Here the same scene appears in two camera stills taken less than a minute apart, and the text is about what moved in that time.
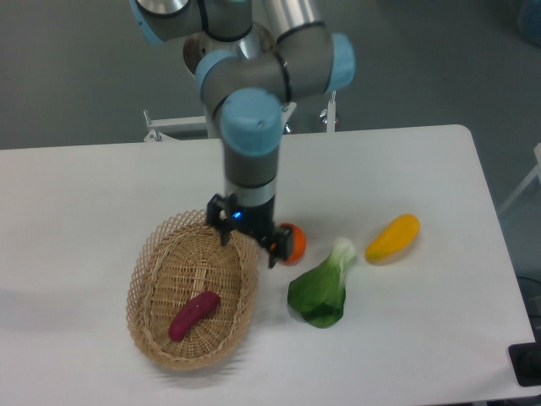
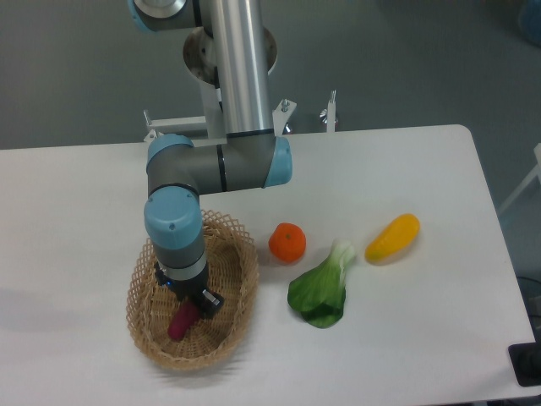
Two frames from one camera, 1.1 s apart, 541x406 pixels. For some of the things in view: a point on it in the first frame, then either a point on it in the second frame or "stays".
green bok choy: (319, 293) stays
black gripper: (254, 221) -> (207, 301)
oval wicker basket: (191, 298) stays
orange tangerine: (296, 245) stays
